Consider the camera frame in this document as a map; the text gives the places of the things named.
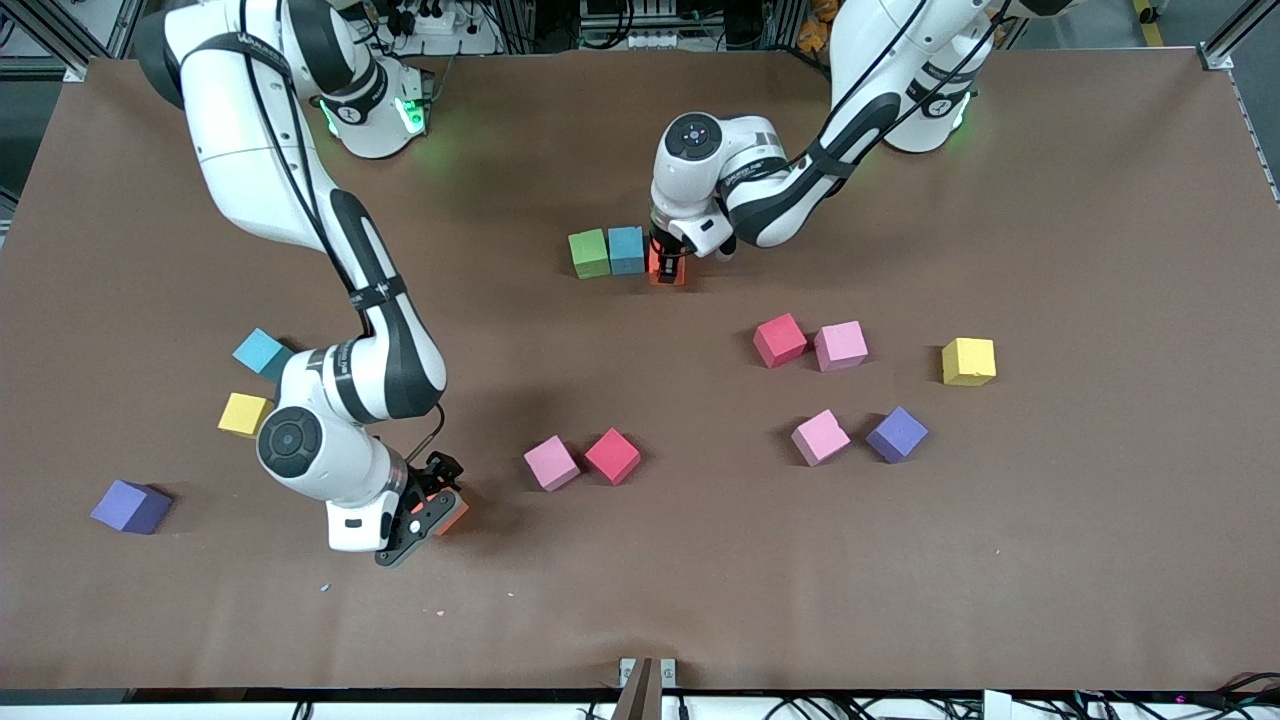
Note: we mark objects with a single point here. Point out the purple foam cube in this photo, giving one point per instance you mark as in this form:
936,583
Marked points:
896,434
128,504

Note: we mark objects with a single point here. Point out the metal bracket with wooden stick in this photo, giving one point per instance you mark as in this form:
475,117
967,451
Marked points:
645,690

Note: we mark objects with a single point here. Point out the pink foam cube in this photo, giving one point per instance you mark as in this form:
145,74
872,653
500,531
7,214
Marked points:
551,463
820,437
840,346

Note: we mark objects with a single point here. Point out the teal foam cube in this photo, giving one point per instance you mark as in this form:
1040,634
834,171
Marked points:
254,350
626,250

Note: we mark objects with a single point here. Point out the metal table edge rail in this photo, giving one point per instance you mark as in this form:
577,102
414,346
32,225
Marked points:
1262,150

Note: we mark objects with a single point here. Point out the green foam cube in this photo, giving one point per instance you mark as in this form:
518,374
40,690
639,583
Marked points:
589,253

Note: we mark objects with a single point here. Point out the orange foam cube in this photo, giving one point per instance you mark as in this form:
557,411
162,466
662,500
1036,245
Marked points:
652,273
456,515

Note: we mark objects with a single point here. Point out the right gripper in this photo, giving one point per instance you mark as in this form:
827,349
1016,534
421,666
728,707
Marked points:
432,474

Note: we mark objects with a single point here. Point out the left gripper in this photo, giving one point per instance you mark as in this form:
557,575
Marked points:
665,247

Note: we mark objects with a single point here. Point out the brown table cover sheet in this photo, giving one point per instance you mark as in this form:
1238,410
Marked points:
700,580

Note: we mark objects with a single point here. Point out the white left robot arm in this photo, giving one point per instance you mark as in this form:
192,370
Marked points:
740,150

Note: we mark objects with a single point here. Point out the yellow foam cube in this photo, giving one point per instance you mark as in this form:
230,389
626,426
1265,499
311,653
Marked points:
968,361
240,413

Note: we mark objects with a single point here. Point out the small white box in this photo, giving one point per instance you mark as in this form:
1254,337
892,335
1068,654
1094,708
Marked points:
997,705

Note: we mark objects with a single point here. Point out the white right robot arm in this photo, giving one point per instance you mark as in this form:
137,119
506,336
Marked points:
250,150

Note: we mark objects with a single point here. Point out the aluminium frame post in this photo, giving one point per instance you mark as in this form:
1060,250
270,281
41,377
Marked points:
1225,52
68,62

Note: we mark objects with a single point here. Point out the red foam cube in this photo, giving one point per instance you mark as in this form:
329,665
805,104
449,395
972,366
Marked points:
612,456
779,340

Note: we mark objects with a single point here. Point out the pile of orange items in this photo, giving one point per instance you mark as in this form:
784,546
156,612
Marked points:
815,30

